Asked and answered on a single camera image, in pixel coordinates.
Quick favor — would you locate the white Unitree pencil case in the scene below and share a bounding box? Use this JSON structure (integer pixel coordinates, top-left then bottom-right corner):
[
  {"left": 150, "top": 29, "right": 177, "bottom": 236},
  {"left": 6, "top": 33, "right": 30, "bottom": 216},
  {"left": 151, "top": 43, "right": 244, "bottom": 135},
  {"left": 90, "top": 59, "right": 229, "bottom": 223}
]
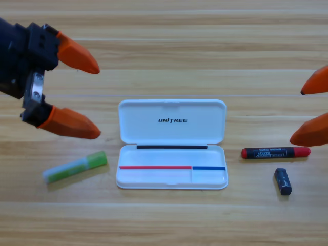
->
[{"left": 115, "top": 99, "right": 229, "bottom": 190}]

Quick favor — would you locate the black eraser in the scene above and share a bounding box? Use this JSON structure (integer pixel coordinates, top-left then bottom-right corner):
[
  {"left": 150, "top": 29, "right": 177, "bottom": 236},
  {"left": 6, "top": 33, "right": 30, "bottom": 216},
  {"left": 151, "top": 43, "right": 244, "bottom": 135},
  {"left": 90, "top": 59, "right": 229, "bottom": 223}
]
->
[{"left": 273, "top": 168, "right": 293, "bottom": 196}]

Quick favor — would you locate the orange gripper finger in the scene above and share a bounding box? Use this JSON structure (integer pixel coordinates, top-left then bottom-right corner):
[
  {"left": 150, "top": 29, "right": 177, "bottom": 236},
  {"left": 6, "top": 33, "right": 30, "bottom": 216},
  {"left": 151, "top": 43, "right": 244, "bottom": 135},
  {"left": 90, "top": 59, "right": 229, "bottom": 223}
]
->
[
  {"left": 300, "top": 65, "right": 328, "bottom": 96},
  {"left": 289, "top": 112, "right": 328, "bottom": 148}
]

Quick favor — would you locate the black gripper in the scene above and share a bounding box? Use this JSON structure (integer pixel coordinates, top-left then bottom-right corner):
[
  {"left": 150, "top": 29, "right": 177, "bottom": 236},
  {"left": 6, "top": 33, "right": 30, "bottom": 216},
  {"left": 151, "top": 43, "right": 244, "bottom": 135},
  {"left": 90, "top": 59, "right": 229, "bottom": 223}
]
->
[{"left": 0, "top": 17, "right": 102, "bottom": 140}]

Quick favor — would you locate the red and black marker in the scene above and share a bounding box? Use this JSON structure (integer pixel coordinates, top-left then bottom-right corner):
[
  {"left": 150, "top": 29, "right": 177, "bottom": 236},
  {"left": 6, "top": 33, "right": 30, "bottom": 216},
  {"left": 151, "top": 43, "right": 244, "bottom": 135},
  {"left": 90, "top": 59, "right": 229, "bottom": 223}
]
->
[{"left": 241, "top": 146, "right": 312, "bottom": 159}]

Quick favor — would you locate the green translucent pen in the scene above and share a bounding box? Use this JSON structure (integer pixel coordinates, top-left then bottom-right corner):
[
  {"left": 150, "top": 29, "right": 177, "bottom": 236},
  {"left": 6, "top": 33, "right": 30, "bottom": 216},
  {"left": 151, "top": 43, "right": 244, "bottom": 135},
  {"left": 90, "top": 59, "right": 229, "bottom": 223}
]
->
[{"left": 42, "top": 150, "right": 108, "bottom": 184}]

